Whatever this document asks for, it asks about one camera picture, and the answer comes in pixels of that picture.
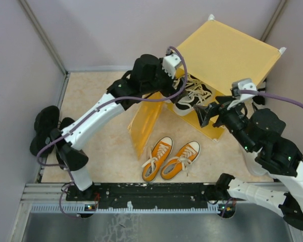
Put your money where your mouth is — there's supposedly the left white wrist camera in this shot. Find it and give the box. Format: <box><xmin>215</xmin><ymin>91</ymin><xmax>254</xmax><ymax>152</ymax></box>
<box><xmin>162</xmin><ymin>50</ymin><xmax>182</xmax><ymax>79</ymax></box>

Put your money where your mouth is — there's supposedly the yellow shoe cabinet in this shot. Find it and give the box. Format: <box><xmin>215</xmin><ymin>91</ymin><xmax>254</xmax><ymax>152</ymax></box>
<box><xmin>177</xmin><ymin>15</ymin><xmax>286</xmax><ymax>140</ymax></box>

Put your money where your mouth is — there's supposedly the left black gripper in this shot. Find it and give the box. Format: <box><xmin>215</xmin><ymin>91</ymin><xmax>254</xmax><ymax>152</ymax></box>
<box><xmin>142</xmin><ymin>58</ymin><xmax>188</xmax><ymax>103</ymax></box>

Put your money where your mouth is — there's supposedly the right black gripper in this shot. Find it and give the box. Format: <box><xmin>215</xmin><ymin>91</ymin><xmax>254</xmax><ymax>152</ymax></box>
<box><xmin>192</xmin><ymin>95</ymin><xmax>254</xmax><ymax>152</ymax></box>

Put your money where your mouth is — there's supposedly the orange canvas sneaker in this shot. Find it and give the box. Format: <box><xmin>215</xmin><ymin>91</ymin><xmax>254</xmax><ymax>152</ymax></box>
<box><xmin>141</xmin><ymin>137</ymin><xmax>173</xmax><ymax>183</ymax></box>
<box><xmin>160</xmin><ymin>141</ymin><xmax>201</xmax><ymax>180</ymax></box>

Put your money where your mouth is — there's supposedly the black white sneaker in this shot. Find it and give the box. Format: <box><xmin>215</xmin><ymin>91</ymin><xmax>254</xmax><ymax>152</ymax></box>
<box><xmin>169</xmin><ymin>75</ymin><xmax>200</xmax><ymax>116</ymax></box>
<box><xmin>185</xmin><ymin>74</ymin><xmax>213</xmax><ymax>108</ymax></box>

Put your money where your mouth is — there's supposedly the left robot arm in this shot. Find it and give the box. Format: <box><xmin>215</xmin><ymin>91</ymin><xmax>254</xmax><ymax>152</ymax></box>
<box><xmin>50</xmin><ymin>53</ymin><xmax>186</xmax><ymax>200</ymax></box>

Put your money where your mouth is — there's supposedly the zebra striped shoe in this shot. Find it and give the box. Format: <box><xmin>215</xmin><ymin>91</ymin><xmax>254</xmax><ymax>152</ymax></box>
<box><xmin>252</xmin><ymin>79</ymin><xmax>267</xmax><ymax>110</ymax></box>

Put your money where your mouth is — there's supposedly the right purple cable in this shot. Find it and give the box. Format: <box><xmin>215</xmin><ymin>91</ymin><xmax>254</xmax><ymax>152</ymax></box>
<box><xmin>236</xmin><ymin>89</ymin><xmax>303</xmax><ymax>111</ymax></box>

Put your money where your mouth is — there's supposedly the yellow cabinet door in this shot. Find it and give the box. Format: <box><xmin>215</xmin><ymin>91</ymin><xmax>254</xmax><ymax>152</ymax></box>
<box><xmin>128</xmin><ymin>101</ymin><xmax>164</xmax><ymax>159</ymax></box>

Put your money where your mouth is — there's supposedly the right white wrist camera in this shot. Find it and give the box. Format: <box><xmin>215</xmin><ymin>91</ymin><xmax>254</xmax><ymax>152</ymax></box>
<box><xmin>227</xmin><ymin>78</ymin><xmax>258</xmax><ymax>110</ymax></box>

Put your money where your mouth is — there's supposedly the black chunky shoe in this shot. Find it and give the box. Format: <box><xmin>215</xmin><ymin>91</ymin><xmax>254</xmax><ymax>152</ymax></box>
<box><xmin>56</xmin><ymin>117</ymin><xmax>75</xmax><ymax>170</ymax></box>
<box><xmin>30</xmin><ymin>105</ymin><xmax>60</xmax><ymax>156</ymax></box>

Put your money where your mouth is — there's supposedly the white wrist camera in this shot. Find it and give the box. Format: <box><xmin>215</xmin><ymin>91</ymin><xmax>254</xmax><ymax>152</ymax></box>
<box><xmin>162</xmin><ymin>50</ymin><xmax>182</xmax><ymax>79</ymax></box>
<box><xmin>227</xmin><ymin>78</ymin><xmax>258</xmax><ymax>110</ymax></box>

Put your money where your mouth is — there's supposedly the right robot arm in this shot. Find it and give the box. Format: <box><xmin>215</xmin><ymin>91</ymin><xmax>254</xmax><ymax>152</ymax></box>
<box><xmin>194</xmin><ymin>96</ymin><xmax>303</xmax><ymax>231</ymax></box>

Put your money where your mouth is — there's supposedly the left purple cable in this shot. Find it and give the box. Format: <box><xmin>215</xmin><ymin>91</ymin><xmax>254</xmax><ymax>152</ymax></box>
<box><xmin>36</xmin><ymin>45</ymin><xmax>188</xmax><ymax>219</ymax></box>

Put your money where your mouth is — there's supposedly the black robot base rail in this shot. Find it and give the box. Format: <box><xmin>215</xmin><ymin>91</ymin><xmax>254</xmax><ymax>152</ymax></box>
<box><xmin>66</xmin><ymin>183</ymin><xmax>238</xmax><ymax>218</ymax></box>

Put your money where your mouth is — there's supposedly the purple cable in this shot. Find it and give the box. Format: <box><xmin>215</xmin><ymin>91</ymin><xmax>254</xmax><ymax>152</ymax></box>
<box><xmin>36</xmin><ymin>45</ymin><xmax>188</xmax><ymax>219</ymax></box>
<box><xmin>236</xmin><ymin>89</ymin><xmax>303</xmax><ymax>111</ymax></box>

